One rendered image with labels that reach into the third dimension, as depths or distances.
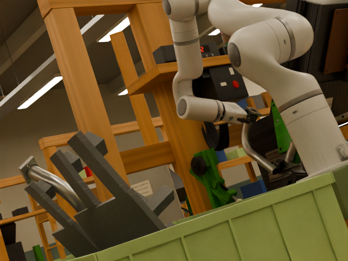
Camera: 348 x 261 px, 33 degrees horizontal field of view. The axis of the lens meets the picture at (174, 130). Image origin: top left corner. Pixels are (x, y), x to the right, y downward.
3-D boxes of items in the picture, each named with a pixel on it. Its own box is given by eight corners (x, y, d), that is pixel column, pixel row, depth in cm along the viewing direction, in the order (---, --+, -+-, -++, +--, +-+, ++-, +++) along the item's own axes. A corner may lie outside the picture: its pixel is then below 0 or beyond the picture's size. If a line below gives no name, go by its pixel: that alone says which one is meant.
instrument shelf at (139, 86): (312, 51, 278) (308, 43, 279) (160, 73, 224) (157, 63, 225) (276, 71, 298) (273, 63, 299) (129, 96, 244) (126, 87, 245)
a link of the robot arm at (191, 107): (201, 118, 221) (215, 125, 214) (171, 114, 214) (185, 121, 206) (206, 96, 220) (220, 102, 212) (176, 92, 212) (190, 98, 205)
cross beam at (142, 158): (328, 120, 302) (322, 103, 304) (115, 176, 225) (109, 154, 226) (321, 123, 306) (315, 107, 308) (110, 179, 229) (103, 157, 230)
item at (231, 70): (249, 95, 249) (238, 62, 251) (220, 101, 239) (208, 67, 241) (232, 105, 258) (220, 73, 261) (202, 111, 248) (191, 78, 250)
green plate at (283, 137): (315, 147, 222) (306, 94, 228) (299, 145, 217) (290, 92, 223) (293, 155, 231) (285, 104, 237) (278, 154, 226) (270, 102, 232)
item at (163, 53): (194, 57, 243) (189, 42, 244) (165, 61, 234) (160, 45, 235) (185, 64, 249) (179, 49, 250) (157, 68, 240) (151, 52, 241)
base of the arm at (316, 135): (383, 148, 145) (351, 81, 148) (331, 172, 135) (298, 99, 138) (333, 169, 161) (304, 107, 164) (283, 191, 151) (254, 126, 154)
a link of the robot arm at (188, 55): (158, 37, 210) (173, 114, 222) (181, 44, 197) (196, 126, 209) (179, 30, 213) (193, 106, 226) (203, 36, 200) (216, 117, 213)
